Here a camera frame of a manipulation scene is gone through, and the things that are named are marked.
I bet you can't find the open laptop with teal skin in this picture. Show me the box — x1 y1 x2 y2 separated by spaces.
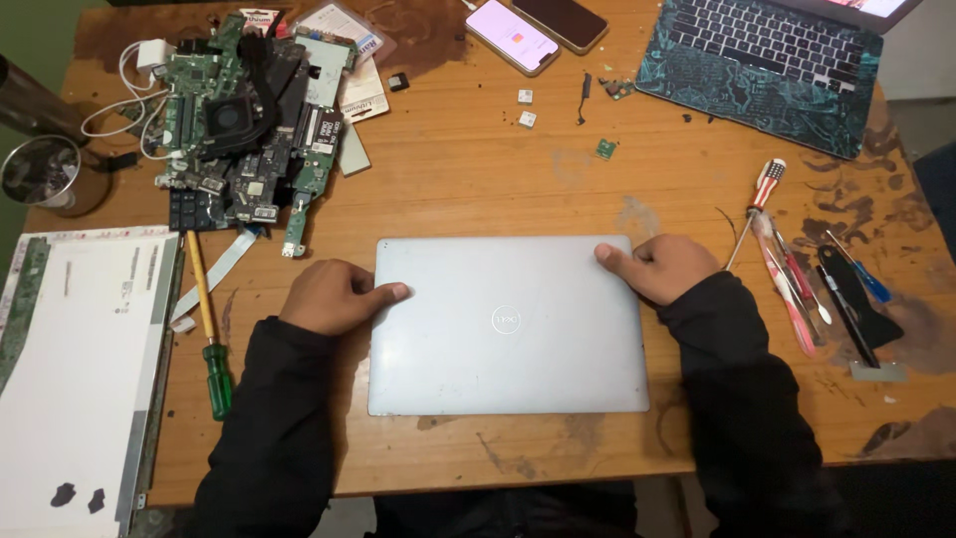
634 0 925 161

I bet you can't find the silver laptop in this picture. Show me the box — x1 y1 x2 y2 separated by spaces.
366 235 651 417

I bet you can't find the striped handle screwdriver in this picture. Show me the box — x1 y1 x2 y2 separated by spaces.
725 157 787 272

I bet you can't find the steel cup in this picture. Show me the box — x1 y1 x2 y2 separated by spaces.
0 134 82 211

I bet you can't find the steel bottle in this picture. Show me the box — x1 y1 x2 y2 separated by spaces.
0 53 92 148

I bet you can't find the person's left hand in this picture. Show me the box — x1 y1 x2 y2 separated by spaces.
279 259 411 338

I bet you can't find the white printed card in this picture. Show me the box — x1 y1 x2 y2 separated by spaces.
337 55 391 125

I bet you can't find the small red screwdriver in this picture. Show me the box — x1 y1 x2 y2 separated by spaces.
772 227 833 327

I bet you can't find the pink toothbrush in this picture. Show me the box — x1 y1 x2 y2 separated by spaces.
750 212 820 359

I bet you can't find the grey flat strip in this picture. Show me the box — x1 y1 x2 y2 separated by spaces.
337 123 373 179

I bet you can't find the bare laptop screen panel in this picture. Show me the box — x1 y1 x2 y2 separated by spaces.
0 226 185 538

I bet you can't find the phone with lit screen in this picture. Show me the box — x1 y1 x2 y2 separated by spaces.
464 0 562 78

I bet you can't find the small blue screwdriver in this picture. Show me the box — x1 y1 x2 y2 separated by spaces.
825 229 893 304

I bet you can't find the black handled metal scraper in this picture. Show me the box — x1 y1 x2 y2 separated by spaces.
815 265 909 384

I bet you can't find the heap of circuit boards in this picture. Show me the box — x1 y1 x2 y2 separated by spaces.
153 10 361 260

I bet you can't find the green handled screwdriver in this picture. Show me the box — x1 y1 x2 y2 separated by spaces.
184 229 235 422

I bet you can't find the person's right hand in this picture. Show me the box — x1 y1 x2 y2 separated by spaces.
595 233 722 308

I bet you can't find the black plastic pry tool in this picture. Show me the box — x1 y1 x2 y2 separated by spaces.
816 244 905 351

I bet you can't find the phone with dark screen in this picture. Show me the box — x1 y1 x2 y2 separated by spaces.
510 0 610 55

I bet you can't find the white charger with cable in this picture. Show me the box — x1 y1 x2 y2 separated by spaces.
80 38 178 162

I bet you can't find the clear plastic blister pack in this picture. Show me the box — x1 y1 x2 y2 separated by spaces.
290 0 386 67

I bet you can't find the blue chair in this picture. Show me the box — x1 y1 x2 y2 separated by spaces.
912 140 956 264

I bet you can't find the person's black clothing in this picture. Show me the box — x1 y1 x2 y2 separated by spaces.
364 480 645 538

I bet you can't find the white flat ribbon cable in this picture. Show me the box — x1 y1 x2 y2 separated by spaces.
169 226 264 334

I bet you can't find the red and white packet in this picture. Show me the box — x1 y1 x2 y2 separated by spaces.
238 6 290 40

